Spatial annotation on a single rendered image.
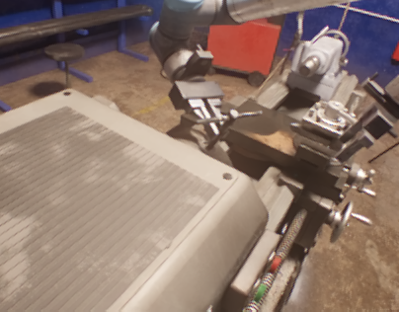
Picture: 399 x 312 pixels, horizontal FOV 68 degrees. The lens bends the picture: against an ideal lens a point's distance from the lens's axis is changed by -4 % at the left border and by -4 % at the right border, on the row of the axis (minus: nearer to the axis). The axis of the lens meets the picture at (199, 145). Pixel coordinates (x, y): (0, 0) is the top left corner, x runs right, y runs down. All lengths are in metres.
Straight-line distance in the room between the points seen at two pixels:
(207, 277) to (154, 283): 0.08
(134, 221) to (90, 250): 0.06
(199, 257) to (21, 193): 0.24
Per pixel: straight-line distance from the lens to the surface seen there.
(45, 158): 0.50
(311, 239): 1.48
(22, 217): 0.43
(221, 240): 0.42
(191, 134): 0.77
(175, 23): 0.78
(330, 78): 2.09
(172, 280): 0.37
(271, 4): 0.71
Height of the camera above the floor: 1.65
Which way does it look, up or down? 36 degrees down
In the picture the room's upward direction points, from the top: 9 degrees clockwise
